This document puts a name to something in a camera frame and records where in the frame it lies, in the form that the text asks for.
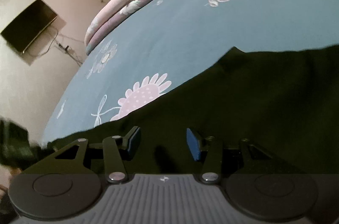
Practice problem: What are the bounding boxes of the black drawstring pants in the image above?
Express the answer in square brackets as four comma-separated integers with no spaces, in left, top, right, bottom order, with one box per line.
[48,45,338,174]

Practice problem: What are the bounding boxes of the teal patterned bed sheet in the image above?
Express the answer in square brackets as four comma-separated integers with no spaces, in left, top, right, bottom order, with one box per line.
[41,0,338,145]

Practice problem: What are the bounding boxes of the wall cables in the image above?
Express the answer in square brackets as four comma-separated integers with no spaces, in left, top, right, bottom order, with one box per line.
[26,26,86,67]

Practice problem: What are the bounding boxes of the wall mounted television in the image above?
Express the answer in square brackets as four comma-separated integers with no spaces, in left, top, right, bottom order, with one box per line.
[1,0,58,53]

